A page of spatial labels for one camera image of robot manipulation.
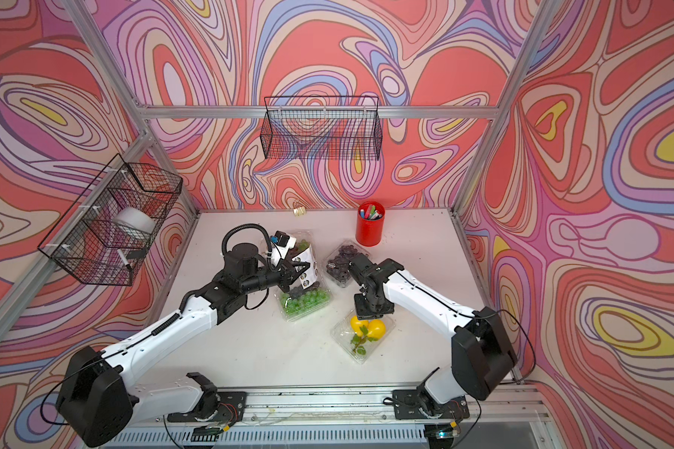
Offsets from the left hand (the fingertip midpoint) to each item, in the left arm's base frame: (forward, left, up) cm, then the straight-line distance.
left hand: (311, 267), depth 75 cm
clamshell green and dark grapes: (-1, +5, -19) cm, 20 cm away
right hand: (-9, -17, -15) cm, 25 cm away
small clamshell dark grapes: (+13, -7, -17) cm, 22 cm away
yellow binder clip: (+43, +9, -20) cm, 48 cm away
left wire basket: (+9, +59, +3) cm, 59 cm away
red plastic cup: (+29, -19, -13) cm, 37 cm away
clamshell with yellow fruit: (-12, -14, -20) cm, 27 cm away
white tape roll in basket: (+9, +47, +9) cm, 49 cm away
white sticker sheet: (-1, +1, -3) cm, 4 cm away
